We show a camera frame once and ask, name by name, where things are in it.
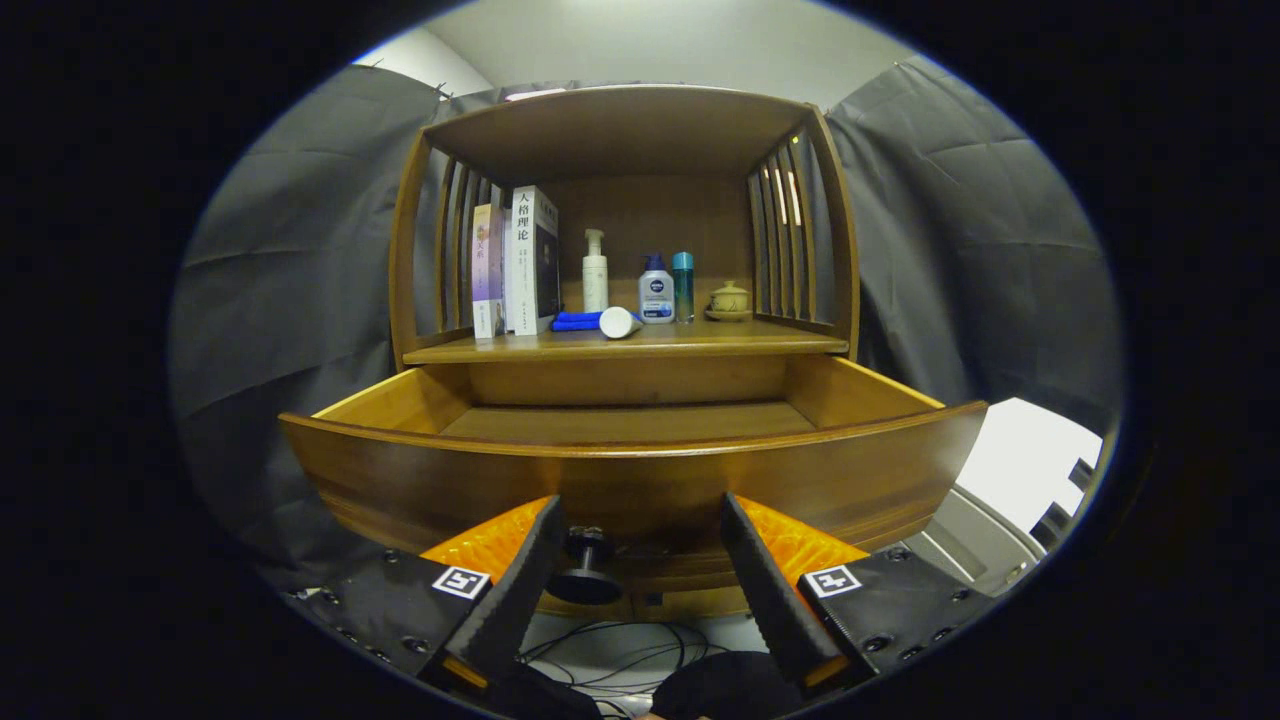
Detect white pump bottle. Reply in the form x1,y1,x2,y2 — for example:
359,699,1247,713
582,228,610,314

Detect grey ribbed panel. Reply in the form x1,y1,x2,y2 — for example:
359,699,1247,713
900,485,1046,598

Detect black floor cables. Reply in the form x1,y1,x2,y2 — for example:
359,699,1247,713
520,618,726,701

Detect white flat panel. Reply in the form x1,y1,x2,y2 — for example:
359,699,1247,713
955,397,1104,536

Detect purple spine book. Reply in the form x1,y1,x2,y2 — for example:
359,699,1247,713
472,203,508,341

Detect thick white book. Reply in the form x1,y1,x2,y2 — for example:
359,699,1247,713
503,185,561,337

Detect wooden countertop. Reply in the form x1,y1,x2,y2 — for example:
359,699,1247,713
403,318,851,365

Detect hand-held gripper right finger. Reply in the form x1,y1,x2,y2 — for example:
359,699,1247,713
720,490,1001,701

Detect brown wooden drawer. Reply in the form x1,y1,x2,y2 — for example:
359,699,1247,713
278,353,991,606

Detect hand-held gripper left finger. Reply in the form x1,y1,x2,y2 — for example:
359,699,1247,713
290,495,569,701

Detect brown wooden cabinet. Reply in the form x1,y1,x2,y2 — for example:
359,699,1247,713
388,85,863,621

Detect white bottle blue cap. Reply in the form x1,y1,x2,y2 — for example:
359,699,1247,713
638,253,676,325

